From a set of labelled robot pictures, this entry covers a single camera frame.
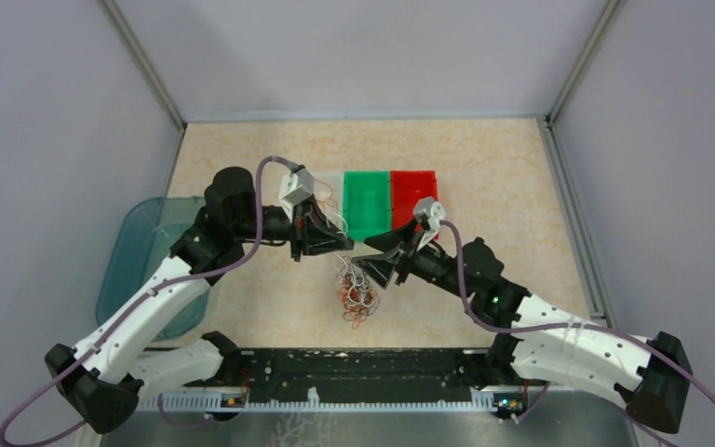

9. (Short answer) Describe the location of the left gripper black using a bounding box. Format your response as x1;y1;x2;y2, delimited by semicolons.
234;193;355;262

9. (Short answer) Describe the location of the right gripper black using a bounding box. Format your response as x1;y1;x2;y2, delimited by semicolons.
352;216;473;300

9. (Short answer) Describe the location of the white cable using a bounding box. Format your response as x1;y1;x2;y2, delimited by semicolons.
326;210;351;238

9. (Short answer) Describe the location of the orange cable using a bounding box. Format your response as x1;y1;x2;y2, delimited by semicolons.
315;189;342;217

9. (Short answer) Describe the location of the cable pile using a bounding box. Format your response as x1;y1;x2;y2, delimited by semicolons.
330;253;382;330

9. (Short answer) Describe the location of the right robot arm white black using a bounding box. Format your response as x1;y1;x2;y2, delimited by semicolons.
352;229;692;434

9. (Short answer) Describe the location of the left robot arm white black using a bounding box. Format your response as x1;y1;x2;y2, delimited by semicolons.
45;163;354;434

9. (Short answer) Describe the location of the white plastic bin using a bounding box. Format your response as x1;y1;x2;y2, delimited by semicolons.
312;171;344;217

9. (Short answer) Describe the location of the green plastic bin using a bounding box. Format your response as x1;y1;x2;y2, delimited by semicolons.
343;170;391;241

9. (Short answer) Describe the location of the red plastic bin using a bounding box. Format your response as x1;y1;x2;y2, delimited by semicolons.
390;170;438;230

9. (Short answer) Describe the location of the teal plastic container lid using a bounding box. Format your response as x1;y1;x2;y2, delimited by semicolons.
95;196;204;325

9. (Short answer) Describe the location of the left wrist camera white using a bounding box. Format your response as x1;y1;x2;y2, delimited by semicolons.
278;169;315;207

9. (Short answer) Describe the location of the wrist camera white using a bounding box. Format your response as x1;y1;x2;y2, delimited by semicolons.
278;169;315;207
413;196;447;248

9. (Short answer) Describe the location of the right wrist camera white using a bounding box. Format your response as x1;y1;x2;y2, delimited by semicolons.
413;196;447;248

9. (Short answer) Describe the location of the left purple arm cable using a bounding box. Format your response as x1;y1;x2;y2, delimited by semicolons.
0;155;304;447

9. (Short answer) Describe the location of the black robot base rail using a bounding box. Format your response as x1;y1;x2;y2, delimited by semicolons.
182;346;550;407

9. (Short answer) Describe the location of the white slotted cable duct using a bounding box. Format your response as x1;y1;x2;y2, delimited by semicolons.
138;387;499;413

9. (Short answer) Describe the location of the aluminium frame post left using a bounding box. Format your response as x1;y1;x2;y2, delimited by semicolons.
97;0;187;134

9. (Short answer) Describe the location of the aluminium frame post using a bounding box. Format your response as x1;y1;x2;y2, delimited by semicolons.
546;0;626;129
97;0;187;134

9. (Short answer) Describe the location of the aluminium frame post right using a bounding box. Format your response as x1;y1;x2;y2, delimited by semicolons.
546;0;626;129

